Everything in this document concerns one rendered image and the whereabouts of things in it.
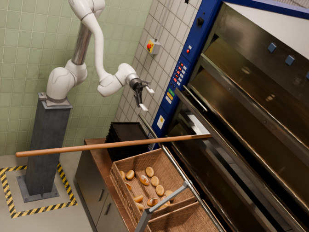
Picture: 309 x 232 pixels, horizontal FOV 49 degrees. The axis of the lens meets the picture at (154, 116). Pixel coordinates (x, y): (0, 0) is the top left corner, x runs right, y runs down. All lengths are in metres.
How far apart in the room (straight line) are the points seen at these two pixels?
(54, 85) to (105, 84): 0.47
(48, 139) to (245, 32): 1.72
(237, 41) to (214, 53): 0.22
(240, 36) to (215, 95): 0.45
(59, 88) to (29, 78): 0.60
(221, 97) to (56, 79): 1.22
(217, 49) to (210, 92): 0.31
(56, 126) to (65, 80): 0.41
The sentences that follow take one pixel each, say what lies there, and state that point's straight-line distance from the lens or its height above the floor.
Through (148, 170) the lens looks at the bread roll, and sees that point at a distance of 2.98.
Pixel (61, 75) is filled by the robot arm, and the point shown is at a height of 1.26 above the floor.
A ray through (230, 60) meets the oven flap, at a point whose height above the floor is 1.81.
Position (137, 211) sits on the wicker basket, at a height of 0.71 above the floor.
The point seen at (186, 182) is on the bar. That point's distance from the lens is 2.19.
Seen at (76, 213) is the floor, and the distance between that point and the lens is 3.32.
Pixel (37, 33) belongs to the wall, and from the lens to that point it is 3.02.
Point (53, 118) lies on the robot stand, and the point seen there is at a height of 0.90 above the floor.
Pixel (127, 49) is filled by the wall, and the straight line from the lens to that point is 3.37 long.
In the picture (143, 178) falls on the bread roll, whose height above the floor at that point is 0.64.
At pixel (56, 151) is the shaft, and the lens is 2.05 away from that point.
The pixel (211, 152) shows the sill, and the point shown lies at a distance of 2.55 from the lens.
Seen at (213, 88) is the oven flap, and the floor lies 1.56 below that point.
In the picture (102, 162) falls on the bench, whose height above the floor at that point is 0.58.
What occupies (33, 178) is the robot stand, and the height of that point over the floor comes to 0.24.
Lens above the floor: 2.56
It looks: 31 degrees down
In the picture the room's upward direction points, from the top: 22 degrees clockwise
